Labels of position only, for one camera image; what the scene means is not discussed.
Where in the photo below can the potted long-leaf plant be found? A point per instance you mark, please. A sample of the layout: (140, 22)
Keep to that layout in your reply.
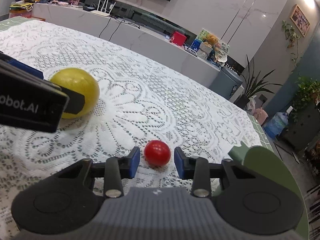
(253, 84)

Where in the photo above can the white plastic bag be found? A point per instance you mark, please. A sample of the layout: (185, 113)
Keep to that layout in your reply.
(251, 105)

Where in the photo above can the blue water jug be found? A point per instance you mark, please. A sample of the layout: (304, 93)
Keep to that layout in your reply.
(277, 123)

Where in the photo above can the red box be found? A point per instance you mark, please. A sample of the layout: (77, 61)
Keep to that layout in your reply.
(178, 38)

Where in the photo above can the teddy bear in cup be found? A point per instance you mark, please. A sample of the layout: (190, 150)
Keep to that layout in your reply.
(208, 43)

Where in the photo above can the white tv console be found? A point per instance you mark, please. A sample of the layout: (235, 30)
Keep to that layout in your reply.
(131, 36)

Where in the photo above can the red cherry tomato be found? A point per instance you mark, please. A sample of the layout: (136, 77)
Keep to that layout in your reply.
(157, 153)

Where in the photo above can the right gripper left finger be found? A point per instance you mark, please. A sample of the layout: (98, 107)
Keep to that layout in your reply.
(114, 170)

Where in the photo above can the grey trash bin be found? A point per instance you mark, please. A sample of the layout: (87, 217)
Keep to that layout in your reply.
(226, 83)

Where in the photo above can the hanging vine plant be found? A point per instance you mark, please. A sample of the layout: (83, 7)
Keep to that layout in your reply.
(293, 41)

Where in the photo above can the pink small heater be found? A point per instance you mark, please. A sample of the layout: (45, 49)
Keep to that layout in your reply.
(260, 115)

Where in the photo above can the white wifi router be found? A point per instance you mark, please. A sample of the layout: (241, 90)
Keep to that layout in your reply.
(104, 8)

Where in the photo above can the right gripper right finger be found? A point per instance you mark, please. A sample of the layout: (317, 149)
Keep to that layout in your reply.
(199, 170)

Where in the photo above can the framed wall picture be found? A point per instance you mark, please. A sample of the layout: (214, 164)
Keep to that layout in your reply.
(300, 20)

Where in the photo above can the dark grey cabinet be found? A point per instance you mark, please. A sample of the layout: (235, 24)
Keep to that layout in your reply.
(300, 133)

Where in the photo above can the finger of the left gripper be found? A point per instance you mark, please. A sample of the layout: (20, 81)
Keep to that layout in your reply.
(26, 68)

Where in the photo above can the green colander bowl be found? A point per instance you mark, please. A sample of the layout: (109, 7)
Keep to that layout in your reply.
(259, 194)

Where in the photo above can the white lace tablecloth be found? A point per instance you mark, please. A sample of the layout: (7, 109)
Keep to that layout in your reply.
(125, 92)

